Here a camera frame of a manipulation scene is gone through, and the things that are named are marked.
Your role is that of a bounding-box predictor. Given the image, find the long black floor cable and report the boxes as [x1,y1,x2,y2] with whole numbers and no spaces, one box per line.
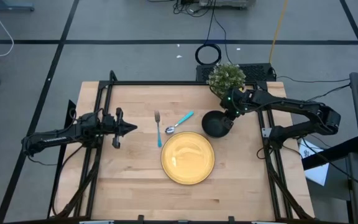
[271,67,351,85]

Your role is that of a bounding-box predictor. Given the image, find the potted plant with white flowers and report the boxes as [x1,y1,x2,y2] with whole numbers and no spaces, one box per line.
[208,63,247,98]

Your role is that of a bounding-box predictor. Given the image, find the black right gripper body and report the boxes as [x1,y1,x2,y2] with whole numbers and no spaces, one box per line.
[221,88,252,129]

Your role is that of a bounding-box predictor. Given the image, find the thin black hanging cable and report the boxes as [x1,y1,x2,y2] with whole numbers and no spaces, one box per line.
[204,0,218,46]
[212,14,233,65]

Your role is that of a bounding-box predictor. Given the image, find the black perforated metal box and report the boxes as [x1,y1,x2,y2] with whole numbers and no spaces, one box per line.
[196,63,277,83]

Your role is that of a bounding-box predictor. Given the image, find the tangled black cable bundle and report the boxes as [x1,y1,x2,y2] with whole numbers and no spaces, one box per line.
[172,0,213,18]

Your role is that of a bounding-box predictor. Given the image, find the black beam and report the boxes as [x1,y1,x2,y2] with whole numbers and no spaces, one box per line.
[301,136,358,170]

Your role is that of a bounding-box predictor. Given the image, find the spoon with teal handle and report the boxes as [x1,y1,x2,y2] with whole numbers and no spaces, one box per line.
[165,110,195,135]

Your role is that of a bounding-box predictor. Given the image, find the dark round bowl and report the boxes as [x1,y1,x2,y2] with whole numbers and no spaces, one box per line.
[201,110,231,139]

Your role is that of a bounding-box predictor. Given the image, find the grey device housing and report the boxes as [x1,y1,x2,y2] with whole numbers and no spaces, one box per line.
[198,0,256,9]

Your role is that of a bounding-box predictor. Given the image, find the white paper sheet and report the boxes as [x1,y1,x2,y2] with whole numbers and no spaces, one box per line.
[298,138,331,187]

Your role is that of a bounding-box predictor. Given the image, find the black aluminium table frame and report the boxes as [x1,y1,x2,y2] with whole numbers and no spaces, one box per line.
[47,70,316,224]

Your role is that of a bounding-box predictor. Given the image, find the fork with teal handle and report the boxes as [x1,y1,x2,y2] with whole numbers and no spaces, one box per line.
[154,110,163,148]

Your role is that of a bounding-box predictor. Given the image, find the coiled black cable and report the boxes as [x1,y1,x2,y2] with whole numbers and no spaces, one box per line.
[195,43,223,67]

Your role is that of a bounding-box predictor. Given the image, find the yellow hanging cable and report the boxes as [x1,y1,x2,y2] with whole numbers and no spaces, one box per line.
[268,0,290,65]

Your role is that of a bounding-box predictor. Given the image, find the white cable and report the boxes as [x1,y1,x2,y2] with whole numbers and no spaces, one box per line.
[0,0,15,58]

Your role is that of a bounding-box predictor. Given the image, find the yellow round plate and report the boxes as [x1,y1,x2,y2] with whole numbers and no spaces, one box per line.
[160,131,216,186]

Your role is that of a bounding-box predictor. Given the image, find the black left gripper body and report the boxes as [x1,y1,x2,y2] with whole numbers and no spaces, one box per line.
[103,107,125,149]

